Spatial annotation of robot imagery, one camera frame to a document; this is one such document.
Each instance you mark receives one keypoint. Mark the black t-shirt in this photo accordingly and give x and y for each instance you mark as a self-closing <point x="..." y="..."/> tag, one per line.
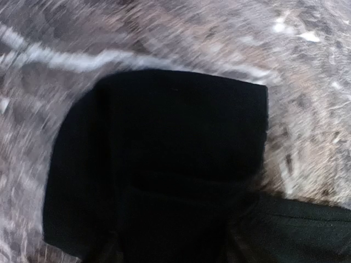
<point x="156" y="166"/>

